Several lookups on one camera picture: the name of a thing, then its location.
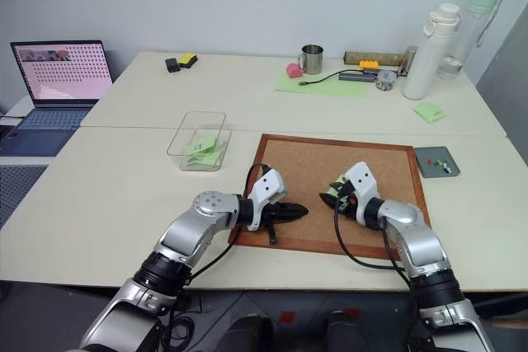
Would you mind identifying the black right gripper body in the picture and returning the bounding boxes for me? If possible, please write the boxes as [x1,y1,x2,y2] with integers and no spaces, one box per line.
[335,181,360,222]

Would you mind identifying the yellow and black eraser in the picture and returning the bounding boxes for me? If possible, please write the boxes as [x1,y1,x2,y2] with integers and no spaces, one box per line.
[177,52,199,70]

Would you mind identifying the black usb cable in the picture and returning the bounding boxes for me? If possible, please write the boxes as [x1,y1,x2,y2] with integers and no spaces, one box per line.
[298,69,365,88]

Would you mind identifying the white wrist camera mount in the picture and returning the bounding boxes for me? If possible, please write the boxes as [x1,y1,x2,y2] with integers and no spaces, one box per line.
[247,169,289,232]
[342,161,382,225]

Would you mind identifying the grey partition panel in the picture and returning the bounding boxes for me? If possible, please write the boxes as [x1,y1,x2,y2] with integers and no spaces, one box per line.
[475,4,528,139]

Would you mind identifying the wood-framed cork board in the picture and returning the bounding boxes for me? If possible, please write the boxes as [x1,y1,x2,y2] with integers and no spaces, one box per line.
[228,133,432,261]

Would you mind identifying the grey perforated panel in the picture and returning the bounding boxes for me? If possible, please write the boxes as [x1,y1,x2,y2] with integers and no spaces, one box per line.
[0,164,50,230]

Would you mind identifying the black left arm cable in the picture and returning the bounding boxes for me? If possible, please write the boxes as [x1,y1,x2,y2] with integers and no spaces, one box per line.
[181,162,267,289]

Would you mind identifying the black floor cable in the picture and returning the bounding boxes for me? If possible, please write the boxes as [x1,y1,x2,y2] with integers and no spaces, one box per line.
[163,285,197,347]

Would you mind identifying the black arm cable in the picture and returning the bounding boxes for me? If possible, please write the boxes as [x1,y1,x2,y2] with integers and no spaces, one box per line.
[332,198,412,287]
[181,162,267,289]

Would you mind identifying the green paper sheet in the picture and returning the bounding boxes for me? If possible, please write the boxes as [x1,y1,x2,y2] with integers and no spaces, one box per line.
[275,72,370,99]

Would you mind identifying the black laptop cable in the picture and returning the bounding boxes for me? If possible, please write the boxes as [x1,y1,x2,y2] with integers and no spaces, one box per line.
[0,113,24,138]

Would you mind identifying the wooden bar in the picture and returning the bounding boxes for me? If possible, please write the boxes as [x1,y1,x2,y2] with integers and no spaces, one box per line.
[343,50,408,67]

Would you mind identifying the steel mug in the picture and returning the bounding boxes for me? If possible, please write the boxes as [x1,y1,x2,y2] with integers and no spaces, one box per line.
[297,44,324,75]

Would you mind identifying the grey usb hub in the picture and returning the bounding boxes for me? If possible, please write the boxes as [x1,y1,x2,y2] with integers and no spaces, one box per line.
[338,71,378,82]

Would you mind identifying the clear plastic box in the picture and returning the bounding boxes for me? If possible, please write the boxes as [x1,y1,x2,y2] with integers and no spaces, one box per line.
[166,110,233,173]

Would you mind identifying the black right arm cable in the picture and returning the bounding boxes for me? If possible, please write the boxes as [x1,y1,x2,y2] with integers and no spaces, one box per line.
[332,198,412,287]

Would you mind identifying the green note with writing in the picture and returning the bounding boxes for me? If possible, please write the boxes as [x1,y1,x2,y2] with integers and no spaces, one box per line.
[185,134,219,156]

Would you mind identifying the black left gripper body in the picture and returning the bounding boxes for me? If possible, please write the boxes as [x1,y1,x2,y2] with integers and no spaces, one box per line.
[260,202,287,246]

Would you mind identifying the grey square tray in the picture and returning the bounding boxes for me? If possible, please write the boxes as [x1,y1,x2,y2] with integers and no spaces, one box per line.
[413,146,461,181]

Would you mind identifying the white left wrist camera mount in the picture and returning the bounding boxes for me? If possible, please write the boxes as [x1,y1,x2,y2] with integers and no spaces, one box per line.
[247,169,289,232]

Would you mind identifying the dark rounded shape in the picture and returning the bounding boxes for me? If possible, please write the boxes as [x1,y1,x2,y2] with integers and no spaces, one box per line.
[224,314,274,352]
[324,311,369,352]

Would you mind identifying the open blue laptop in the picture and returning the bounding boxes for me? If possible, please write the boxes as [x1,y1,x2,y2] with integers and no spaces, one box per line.
[0,40,115,158]

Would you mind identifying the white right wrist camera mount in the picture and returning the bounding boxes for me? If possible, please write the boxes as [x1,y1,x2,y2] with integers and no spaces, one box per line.
[342,161,382,225]

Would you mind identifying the white water bottle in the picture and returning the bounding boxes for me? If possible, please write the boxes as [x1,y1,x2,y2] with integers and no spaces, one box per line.
[402,2,461,101]

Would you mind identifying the clear bottle with green lid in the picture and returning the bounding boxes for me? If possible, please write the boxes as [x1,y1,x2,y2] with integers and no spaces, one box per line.
[436,0,504,82]

